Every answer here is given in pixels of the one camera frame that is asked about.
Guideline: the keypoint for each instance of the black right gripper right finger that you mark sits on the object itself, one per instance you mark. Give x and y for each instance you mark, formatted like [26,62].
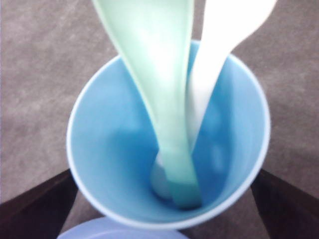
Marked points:
[287,212]

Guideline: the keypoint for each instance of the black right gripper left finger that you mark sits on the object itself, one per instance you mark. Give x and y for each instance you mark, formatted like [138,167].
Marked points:
[40,212]

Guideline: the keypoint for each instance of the light blue plastic cup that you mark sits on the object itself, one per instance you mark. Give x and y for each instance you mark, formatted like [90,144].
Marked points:
[111,147]

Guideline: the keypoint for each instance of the white plastic fork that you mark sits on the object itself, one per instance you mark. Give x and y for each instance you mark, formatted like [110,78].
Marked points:
[226,23]

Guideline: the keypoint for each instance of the mint green plastic spoon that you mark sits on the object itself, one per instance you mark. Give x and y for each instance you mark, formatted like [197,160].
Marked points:
[153,38]

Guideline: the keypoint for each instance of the blue plastic plate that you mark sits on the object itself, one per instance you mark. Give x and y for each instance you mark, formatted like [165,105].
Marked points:
[104,228]

